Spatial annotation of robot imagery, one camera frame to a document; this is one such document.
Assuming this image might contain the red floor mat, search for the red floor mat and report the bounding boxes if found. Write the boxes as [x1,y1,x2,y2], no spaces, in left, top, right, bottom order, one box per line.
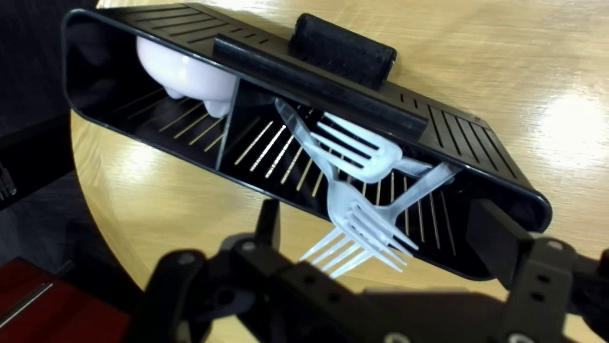
[0,255,136,343]

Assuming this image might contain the black foam block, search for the black foam block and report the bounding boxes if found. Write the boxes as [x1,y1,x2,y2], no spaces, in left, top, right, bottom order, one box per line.
[289,11,399,91]

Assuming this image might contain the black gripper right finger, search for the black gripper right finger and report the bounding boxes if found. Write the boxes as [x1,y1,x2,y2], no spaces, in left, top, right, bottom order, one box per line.
[464,196,609,343]

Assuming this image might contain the black slotted cutlery holder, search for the black slotted cutlery holder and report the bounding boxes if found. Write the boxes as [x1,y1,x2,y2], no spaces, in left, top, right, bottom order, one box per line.
[60,1,553,281]

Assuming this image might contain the white plastic fork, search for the white plastic fork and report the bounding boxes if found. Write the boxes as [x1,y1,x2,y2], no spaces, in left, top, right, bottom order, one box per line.
[308,110,445,186]
[296,159,458,281]
[271,95,422,274]

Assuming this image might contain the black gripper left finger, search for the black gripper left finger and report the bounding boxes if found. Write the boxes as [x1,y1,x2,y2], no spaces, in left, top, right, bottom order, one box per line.
[121,197,300,343]

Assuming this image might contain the white plastic spoon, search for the white plastic spoon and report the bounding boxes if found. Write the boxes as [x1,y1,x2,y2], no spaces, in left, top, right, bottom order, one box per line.
[132,34,241,119]

